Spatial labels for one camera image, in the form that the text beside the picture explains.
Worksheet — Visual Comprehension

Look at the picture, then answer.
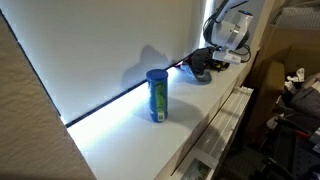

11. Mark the grey baseball cap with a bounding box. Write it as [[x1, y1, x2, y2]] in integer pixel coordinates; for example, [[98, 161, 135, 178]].
[[180, 62, 212, 83]]

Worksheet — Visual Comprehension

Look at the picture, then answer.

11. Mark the dark grey cap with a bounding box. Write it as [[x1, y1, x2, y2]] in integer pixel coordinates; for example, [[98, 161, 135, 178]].
[[191, 47, 214, 69]]

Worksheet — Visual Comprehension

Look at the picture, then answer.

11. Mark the blue tennis ball can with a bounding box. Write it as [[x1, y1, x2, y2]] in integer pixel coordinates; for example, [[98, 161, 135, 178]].
[[146, 69, 168, 123]]

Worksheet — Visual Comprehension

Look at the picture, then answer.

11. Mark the cardboard box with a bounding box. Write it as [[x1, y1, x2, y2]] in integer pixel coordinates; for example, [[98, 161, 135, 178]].
[[248, 7, 320, 102]]

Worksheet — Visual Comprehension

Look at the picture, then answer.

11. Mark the cluttered dark equipment pile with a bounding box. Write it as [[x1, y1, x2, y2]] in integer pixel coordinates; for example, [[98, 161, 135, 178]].
[[229, 68, 320, 180]]

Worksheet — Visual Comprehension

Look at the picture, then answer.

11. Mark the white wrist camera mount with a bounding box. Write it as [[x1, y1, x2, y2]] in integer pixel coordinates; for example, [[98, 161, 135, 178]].
[[213, 51, 241, 65]]

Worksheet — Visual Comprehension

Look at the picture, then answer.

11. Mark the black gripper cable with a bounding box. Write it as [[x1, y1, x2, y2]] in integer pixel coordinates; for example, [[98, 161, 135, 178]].
[[233, 44, 253, 64]]

